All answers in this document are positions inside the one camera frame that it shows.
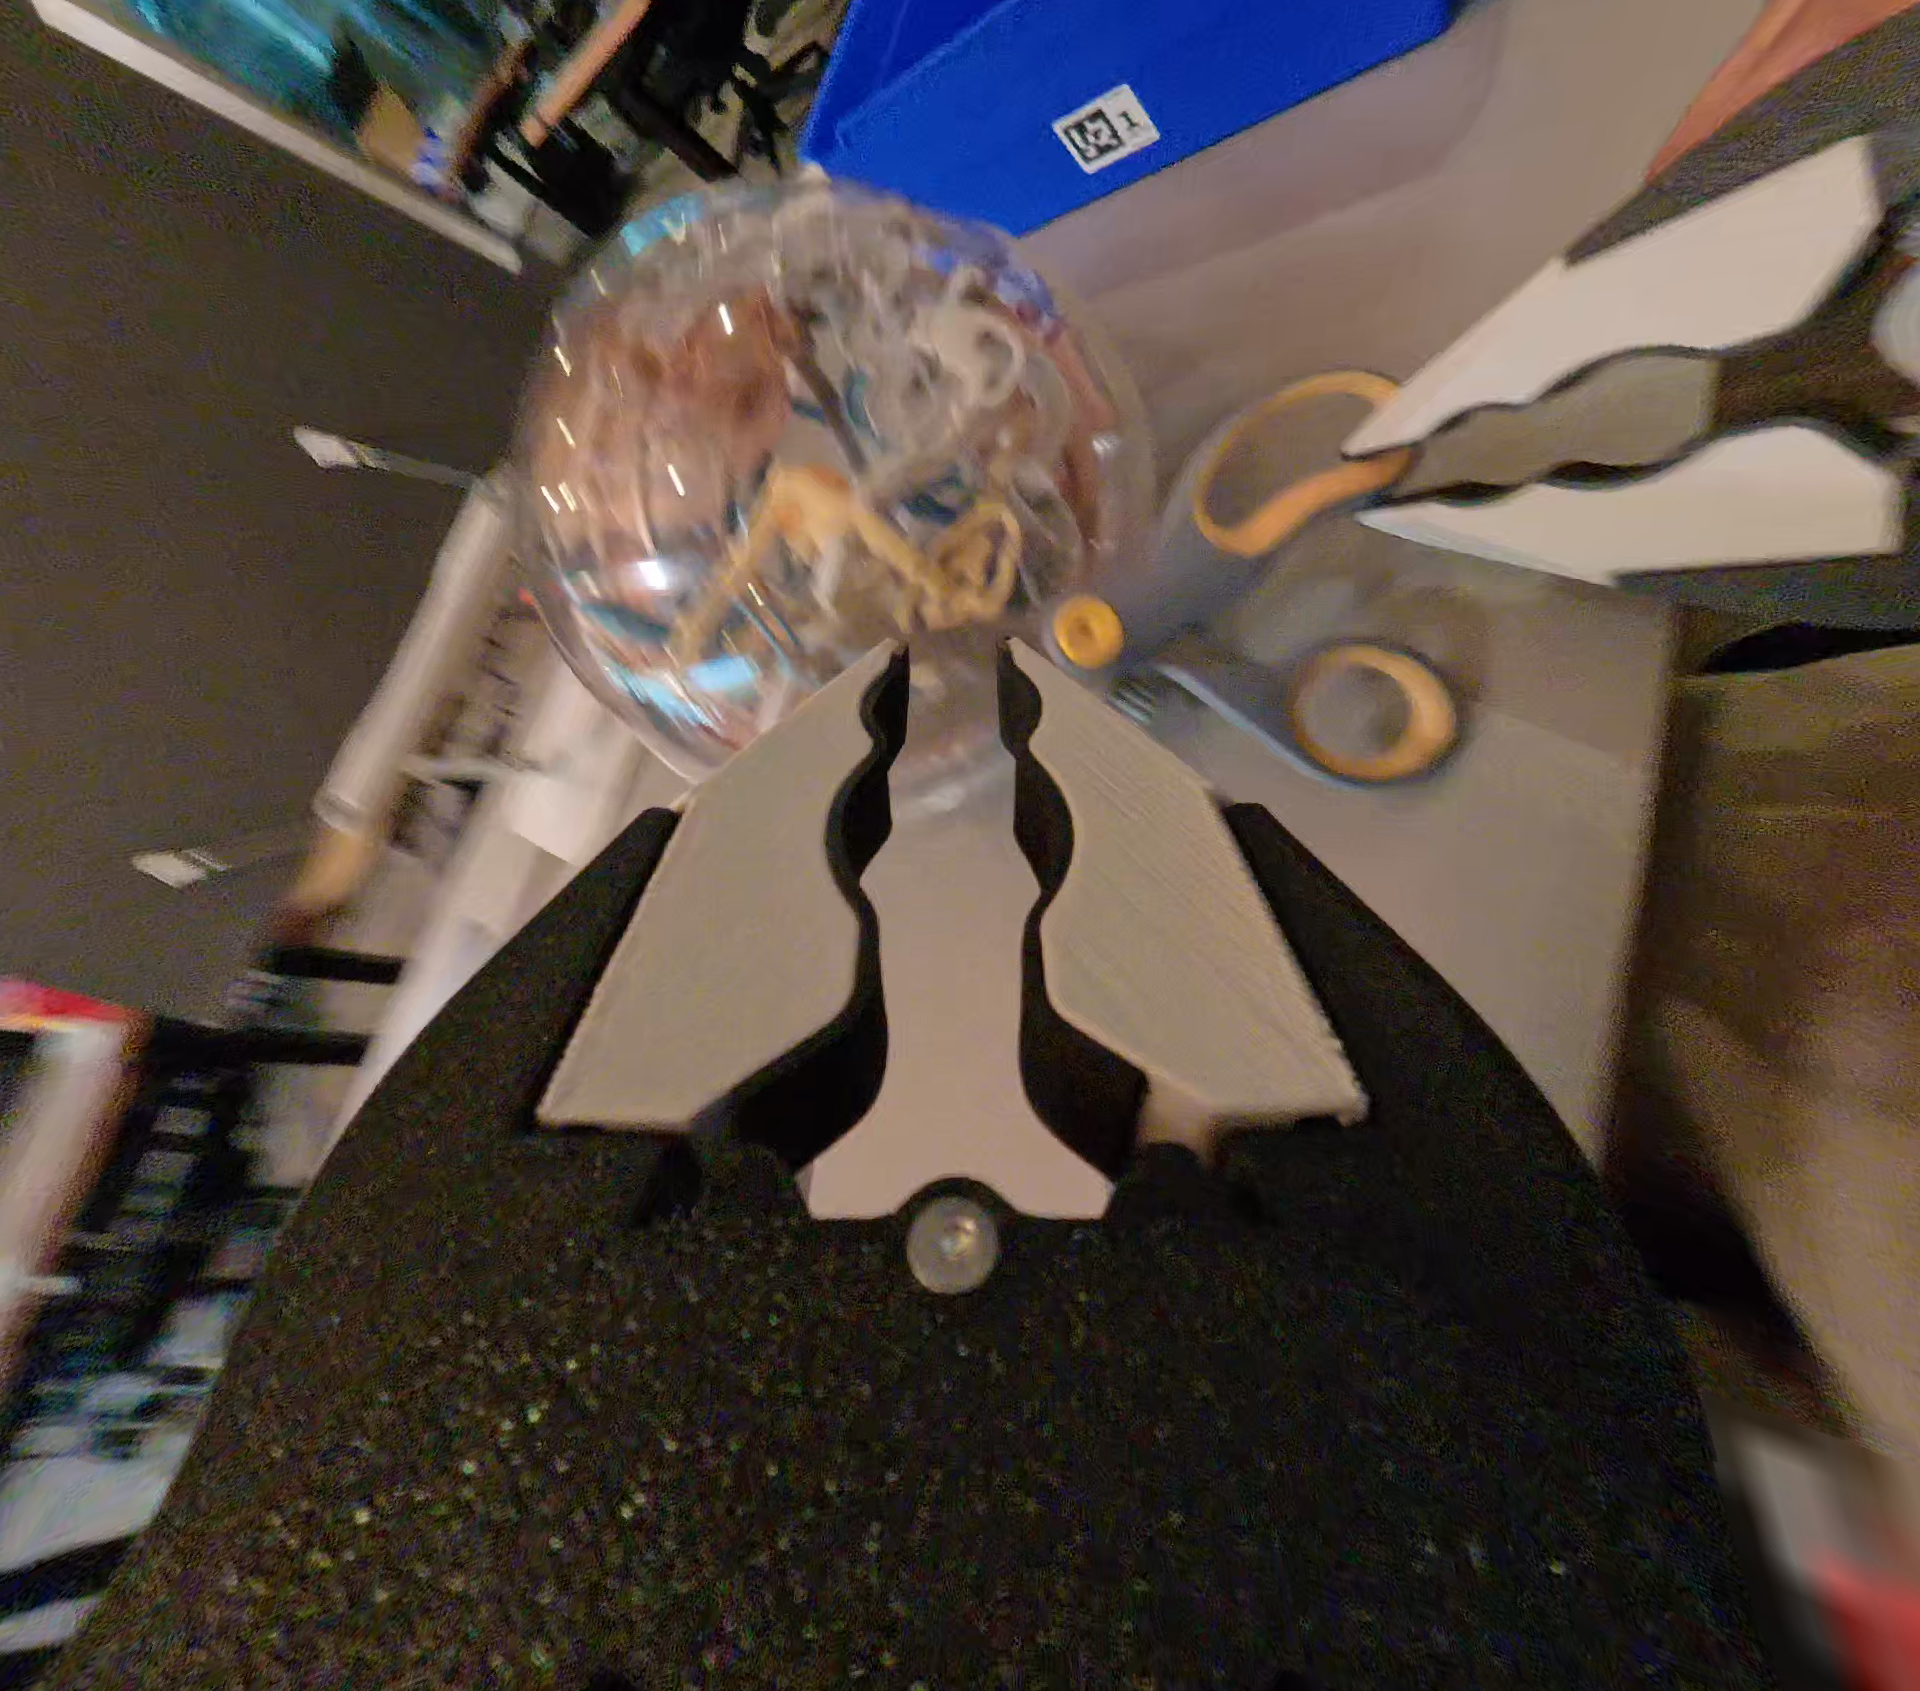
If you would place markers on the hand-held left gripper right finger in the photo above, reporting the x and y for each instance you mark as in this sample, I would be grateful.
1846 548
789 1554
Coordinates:
1185 972

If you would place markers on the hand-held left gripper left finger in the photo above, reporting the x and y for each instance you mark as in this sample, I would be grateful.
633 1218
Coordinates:
720 972

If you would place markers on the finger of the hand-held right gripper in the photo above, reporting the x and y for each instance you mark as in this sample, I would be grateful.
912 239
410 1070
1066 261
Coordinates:
1724 514
1680 281

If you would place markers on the clear maze puzzle ball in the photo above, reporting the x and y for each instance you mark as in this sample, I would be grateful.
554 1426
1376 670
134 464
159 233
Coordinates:
781 446

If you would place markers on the black display board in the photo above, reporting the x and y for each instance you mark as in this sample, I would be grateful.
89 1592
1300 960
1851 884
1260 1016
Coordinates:
194 522

